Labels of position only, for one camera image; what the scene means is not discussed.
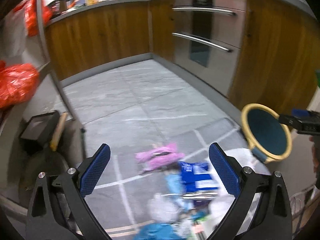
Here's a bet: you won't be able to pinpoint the clear crumpled plastic bag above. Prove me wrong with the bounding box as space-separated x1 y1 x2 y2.
148 193 180 224

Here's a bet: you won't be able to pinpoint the black box on shelf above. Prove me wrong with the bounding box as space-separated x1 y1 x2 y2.
19 110 60 151

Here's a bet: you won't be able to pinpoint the grey checked floor mat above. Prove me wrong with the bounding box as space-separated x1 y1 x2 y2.
82 117 273 240

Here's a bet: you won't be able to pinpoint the blue face mask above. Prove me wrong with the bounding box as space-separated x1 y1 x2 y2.
165 173 186 207

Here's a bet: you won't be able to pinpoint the dark round pan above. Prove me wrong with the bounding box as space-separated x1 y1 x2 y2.
19 148 69 191

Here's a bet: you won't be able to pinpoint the white Coltalin medicine box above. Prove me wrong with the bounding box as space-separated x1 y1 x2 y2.
177 215 215 239

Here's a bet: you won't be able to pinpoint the pink plastic wrapper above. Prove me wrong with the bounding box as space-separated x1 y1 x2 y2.
135 143 185 173

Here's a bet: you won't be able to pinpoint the red plastic bag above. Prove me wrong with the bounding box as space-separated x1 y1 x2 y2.
1 60 40 109
13 0 53 37

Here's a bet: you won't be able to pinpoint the stainless steel oven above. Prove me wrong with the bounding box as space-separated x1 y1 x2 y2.
172 0 247 96

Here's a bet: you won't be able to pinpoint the white cables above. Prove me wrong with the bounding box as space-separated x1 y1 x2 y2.
289 184 318 221

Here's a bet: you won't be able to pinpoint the person's right hand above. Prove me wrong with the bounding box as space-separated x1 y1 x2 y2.
309 136 320 189

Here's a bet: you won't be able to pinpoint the blue paper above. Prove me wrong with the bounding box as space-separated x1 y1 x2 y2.
133 223 191 240

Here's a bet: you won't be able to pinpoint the pot on counter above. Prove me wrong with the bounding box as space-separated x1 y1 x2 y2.
47 0 70 16

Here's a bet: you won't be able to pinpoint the upper red plastic bag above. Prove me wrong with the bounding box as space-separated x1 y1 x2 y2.
13 0 53 37

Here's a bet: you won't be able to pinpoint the wooden kitchen cabinets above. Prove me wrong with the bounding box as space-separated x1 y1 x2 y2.
45 0 319 114

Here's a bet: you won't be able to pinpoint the blue wet wipes pack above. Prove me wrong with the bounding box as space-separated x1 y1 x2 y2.
179 161 220 193

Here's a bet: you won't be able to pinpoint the yellow rimmed blue trash bin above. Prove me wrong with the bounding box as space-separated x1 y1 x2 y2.
241 103 292 164

